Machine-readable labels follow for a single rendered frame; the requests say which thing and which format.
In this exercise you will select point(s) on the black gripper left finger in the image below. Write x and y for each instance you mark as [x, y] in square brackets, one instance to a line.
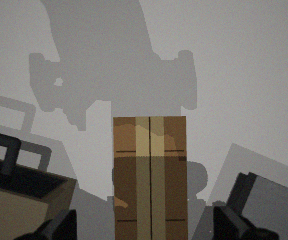
[62, 227]

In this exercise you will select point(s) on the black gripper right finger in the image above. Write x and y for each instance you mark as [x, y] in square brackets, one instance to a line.
[228, 224]

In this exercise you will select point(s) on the brown cardboard box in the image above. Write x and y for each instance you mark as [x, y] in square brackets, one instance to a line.
[150, 178]

